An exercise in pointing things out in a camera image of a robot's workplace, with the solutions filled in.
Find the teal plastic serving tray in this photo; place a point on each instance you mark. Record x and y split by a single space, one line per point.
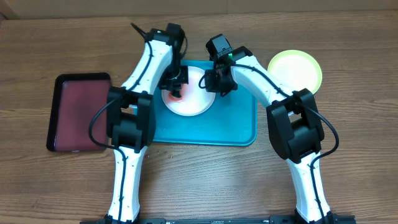
230 121

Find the black and red tray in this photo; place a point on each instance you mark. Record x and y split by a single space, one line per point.
77 97

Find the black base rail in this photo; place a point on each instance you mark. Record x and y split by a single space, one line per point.
273 219

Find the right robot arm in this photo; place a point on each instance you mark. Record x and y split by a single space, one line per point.
293 121

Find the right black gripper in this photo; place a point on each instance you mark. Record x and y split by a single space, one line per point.
213 88

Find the white plate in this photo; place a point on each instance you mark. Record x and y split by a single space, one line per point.
193 100

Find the red and green sponge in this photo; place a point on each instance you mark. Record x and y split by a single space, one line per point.
175 96

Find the yellow-green plate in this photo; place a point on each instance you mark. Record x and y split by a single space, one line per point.
298 69

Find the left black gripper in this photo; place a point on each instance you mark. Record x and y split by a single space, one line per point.
173 86

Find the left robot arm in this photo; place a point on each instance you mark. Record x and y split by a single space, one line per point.
130 114

